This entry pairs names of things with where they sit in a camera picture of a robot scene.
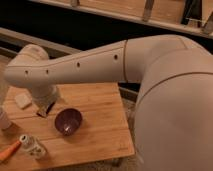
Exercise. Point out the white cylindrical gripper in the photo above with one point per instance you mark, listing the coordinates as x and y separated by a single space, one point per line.
43 97

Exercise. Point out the orange pepper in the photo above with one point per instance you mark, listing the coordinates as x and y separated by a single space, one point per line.
5 154

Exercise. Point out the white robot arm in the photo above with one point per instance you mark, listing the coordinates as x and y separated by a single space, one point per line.
173 121

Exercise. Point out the dark purple ceramic bowl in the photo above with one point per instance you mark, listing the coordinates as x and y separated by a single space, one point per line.
68 121

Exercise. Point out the white ceramic cup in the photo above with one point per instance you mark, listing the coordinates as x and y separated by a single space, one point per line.
5 122

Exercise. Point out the dark candy bar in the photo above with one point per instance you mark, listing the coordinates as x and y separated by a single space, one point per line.
44 111

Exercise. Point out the white sponge block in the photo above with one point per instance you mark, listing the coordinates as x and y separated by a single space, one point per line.
22 100

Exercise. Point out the wooden shelf with brackets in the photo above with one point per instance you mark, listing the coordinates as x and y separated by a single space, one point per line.
186 16

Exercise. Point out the grey metal rail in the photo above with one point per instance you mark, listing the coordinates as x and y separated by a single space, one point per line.
20 40

